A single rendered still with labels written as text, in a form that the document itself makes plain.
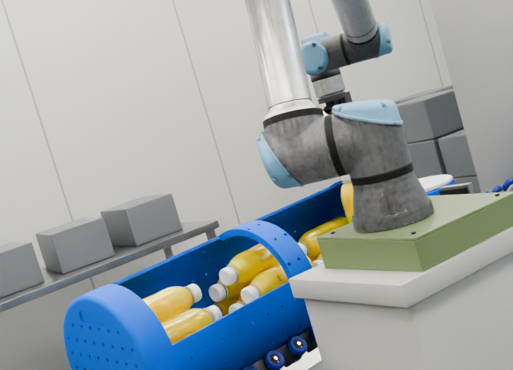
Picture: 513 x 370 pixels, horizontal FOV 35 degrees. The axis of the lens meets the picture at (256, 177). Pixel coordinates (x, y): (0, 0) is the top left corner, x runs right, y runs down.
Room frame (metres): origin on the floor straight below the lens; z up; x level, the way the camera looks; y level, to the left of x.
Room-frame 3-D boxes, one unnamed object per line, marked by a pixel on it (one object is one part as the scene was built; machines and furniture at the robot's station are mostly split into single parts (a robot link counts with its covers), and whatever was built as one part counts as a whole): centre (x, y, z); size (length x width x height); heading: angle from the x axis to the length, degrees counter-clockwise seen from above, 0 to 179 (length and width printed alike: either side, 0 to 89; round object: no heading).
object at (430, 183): (2.88, -0.54, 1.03); 0.28 x 0.28 x 0.01
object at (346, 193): (1.98, -0.22, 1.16); 0.07 x 0.07 x 0.19
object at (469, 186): (2.38, -0.56, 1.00); 0.10 x 0.04 x 0.15; 43
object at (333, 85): (2.00, -0.23, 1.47); 0.08 x 0.08 x 0.05
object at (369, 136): (1.47, -0.22, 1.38); 0.13 x 0.12 x 0.14; 75
